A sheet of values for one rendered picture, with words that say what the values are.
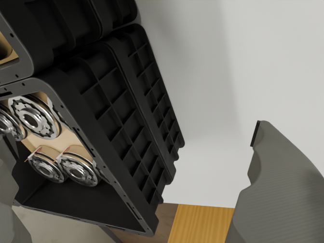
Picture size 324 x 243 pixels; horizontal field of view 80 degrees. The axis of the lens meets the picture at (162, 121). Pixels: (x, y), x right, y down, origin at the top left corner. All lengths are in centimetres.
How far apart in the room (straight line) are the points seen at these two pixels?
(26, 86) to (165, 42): 24
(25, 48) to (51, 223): 314
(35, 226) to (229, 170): 288
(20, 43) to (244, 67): 31
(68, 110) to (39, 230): 305
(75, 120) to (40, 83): 5
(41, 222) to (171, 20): 306
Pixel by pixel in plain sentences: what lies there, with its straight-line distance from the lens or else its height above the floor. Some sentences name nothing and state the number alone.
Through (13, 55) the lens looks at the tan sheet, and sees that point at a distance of 41.
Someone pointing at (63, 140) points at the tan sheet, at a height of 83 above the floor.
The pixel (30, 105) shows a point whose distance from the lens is 40.
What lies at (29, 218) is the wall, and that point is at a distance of 313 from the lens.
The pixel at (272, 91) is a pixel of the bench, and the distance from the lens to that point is 40.
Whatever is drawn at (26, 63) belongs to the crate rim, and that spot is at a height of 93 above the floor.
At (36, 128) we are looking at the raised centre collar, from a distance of 42.
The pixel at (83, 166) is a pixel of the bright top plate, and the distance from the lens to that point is 45.
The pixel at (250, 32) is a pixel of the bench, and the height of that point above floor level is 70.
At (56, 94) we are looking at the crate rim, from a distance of 21.
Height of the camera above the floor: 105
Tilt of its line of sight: 47 degrees down
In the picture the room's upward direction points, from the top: 152 degrees counter-clockwise
